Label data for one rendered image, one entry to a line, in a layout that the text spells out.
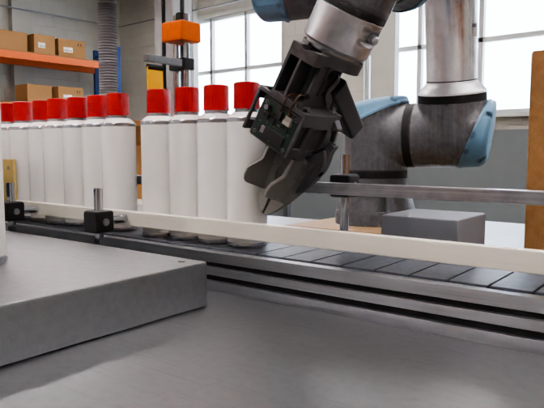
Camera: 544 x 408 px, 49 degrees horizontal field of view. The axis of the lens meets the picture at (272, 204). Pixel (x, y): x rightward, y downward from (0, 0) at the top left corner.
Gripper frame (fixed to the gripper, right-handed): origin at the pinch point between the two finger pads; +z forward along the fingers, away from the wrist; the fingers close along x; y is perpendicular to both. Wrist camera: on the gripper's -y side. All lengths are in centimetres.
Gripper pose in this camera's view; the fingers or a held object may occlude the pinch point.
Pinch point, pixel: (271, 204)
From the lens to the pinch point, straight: 73.7
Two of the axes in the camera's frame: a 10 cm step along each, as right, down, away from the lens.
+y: -6.1, 0.7, -7.9
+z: -4.0, 8.4, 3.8
